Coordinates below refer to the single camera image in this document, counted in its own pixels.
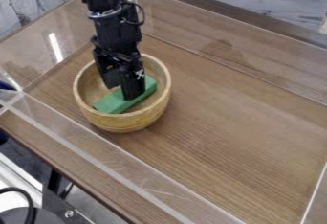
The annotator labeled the black cable loop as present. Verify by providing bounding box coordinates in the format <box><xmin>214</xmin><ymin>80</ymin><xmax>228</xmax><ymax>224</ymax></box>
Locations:
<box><xmin>0</xmin><ymin>187</ymin><xmax>38</xmax><ymax>224</ymax></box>

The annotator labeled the green rectangular block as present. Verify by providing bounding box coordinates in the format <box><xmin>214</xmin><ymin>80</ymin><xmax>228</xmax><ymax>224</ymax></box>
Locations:
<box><xmin>92</xmin><ymin>75</ymin><xmax>158</xmax><ymax>114</ymax></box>

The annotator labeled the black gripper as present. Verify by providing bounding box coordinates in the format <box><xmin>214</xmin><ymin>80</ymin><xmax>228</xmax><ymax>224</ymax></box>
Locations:
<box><xmin>88</xmin><ymin>9</ymin><xmax>146</xmax><ymax>101</ymax></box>

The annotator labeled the clear acrylic tray wall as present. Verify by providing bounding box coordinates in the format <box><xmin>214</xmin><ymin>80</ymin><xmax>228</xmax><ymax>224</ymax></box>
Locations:
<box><xmin>0</xmin><ymin>90</ymin><xmax>246</xmax><ymax>224</ymax></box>

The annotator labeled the black table leg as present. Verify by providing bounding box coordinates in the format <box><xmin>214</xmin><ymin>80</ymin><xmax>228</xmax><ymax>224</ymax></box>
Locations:
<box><xmin>47</xmin><ymin>169</ymin><xmax>63</xmax><ymax>194</ymax></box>

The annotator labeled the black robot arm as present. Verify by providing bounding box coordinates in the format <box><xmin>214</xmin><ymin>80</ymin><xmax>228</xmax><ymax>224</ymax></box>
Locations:
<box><xmin>82</xmin><ymin>0</ymin><xmax>146</xmax><ymax>101</ymax></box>

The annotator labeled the brown wooden bowl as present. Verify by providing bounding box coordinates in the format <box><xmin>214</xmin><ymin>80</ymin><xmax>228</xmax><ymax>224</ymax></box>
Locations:
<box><xmin>74</xmin><ymin>54</ymin><xmax>172</xmax><ymax>133</ymax></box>

